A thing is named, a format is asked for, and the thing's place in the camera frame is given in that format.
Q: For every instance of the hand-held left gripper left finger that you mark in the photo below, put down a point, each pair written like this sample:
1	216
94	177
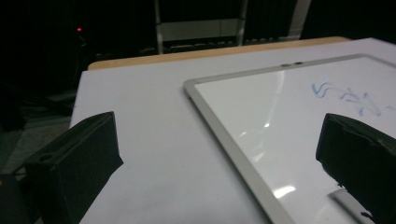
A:
71	165

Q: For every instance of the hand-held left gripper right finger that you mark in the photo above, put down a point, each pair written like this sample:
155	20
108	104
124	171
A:
361	155

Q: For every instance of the white whiteboard with grey frame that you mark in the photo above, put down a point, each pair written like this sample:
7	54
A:
280	124

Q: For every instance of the white table cover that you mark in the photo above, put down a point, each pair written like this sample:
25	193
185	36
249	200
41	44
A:
149	124

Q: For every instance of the dark device with red light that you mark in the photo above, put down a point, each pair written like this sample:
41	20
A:
79	31

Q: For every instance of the pale slanted metal bar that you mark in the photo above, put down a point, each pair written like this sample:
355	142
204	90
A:
297	21

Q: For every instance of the grey metal stand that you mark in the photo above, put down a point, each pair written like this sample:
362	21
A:
199	29

